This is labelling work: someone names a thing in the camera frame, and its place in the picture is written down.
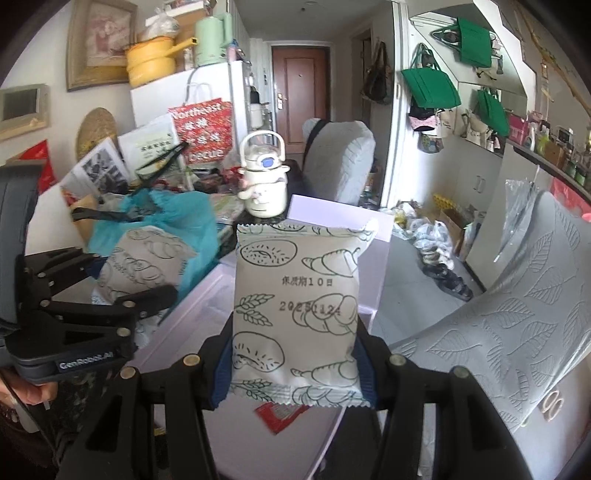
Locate black bag strap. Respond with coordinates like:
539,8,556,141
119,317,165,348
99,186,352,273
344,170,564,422
307,121,333,153

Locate person's left hand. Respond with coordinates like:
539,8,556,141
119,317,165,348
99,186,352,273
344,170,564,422
0,367,58,407

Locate white electric kettle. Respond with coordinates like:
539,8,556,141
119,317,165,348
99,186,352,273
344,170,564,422
238,130,291,219

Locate pile of white plastic bags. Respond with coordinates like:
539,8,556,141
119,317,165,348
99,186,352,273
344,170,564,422
392,200,448,252

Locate pink gift bag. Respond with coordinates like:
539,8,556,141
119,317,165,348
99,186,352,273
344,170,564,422
551,178,591,222

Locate brown wooden door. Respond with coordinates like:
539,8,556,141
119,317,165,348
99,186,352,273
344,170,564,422
271,42,332,164

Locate white plastic bag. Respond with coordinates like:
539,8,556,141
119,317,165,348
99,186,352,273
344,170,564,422
139,10,181,43

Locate white green-print paper bag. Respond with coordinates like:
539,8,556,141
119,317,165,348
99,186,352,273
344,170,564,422
117,113,181,174

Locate white bread packet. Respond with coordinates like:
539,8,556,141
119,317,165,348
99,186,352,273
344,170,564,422
95,226,199,305
228,219,379,409

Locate dark hanging handbag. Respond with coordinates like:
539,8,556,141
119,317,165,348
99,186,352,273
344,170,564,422
360,41,393,104

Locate dried vine branch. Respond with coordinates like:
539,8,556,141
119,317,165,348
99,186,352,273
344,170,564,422
517,9,583,97

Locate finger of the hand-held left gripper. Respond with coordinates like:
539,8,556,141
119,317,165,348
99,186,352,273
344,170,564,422
37,285,178,326
16,247,105,301

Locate red paper bag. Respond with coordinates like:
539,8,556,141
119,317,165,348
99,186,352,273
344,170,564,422
168,98,235,162

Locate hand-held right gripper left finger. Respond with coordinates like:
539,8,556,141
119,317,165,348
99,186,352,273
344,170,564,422
55,323,236,480

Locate blue non-woven bag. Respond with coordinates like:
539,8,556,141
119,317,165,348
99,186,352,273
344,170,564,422
88,189,220,301

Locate black and white magazine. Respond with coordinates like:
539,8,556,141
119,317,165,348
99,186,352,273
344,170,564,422
60,137,132,197

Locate white tote bag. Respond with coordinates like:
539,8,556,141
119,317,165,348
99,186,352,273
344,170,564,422
464,111,495,144

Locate red gold-print snack packet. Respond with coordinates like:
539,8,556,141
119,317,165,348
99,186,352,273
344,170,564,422
255,401,312,435

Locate wall intercom monitor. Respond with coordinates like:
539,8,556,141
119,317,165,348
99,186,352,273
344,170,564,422
0,84,51,134

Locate green electric kettle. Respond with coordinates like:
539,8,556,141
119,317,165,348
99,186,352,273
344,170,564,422
193,13,234,69

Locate clear folded umbrella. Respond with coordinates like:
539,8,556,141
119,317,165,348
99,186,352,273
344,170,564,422
496,178,543,264

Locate framed picture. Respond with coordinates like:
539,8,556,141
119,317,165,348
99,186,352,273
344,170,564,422
66,0,139,92

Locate red goji berry packet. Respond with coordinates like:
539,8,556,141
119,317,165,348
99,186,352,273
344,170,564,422
7,140,56,195

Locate cardboard box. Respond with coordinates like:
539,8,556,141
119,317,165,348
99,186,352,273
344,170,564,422
436,208,467,254

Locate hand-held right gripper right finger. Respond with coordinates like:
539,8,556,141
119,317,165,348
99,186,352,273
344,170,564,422
353,328,522,480

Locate row of bottles and jars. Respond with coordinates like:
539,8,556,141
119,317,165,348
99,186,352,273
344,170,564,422
505,111,591,190

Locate white-handled scissors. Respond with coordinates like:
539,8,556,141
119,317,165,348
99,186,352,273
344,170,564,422
540,388,565,423

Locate white foam board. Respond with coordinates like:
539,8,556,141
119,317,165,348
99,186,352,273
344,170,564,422
28,187,100,259

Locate green tote bag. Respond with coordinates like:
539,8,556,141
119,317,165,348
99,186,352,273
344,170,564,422
475,88,511,139
457,17,495,68
401,44,462,109

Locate white cupboard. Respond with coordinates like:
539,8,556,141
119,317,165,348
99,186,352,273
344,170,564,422
443,134,506,208

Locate grey covered chair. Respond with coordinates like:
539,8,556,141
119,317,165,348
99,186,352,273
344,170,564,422
301,117,376,206

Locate white gift box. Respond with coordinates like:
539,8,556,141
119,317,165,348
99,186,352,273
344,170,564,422
134,194,395,480

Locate white refrigerator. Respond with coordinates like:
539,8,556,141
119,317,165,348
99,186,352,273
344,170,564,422
129,60,252,153

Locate pink floral hanging bag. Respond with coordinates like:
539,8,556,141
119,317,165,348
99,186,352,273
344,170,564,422
409,108,446,153

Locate dark sandal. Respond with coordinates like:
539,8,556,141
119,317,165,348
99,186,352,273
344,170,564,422
441,277,474,302
422,261,460,282

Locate round woven trivet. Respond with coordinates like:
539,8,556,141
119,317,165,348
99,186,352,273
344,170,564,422
75,107,118,160

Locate white counter cabinet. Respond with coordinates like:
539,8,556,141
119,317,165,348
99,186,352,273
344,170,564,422
464,138,591,287

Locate leaf-pattern covered chair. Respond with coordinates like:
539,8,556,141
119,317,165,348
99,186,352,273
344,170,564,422
388,190,591,437

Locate yellow pot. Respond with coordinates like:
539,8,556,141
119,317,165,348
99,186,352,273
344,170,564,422
126,37,199,89

